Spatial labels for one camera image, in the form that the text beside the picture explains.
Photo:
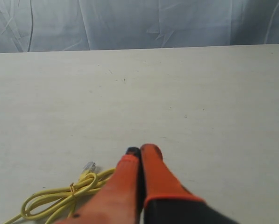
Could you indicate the grey wrinkled backdrop curtain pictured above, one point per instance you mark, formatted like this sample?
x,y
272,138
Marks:
x,y
64,25

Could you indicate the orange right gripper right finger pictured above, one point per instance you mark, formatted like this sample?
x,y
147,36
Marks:
x,y
167,201

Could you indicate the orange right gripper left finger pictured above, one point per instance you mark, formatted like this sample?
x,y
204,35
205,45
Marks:
x,y
120,200

